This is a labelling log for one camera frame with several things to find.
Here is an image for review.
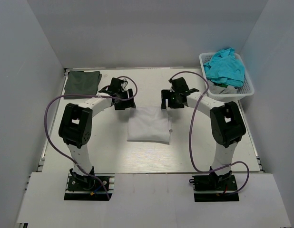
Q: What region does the white t-shirt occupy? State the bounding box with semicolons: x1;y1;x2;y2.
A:
127;107;172;144

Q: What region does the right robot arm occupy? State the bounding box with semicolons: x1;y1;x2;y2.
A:
161;77;246;190

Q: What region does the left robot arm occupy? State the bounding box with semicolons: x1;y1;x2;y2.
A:
59;76;136;190

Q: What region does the grey garment in basket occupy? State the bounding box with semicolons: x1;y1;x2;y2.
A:
209;82;237;95

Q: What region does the folded dark green t-shirt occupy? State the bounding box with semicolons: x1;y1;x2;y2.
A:
64;71;102;95

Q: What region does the green garment in basket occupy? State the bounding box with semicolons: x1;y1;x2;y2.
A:
214;83;228;88

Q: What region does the turquoise t-shirt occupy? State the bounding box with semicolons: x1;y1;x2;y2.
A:
203;47;245;88

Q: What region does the white plastic basket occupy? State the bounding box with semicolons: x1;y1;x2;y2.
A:
199;52;255;102

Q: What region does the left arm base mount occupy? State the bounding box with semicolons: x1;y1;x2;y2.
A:
64;169;115;201

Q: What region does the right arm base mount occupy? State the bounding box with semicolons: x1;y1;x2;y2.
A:
188;171;239;202

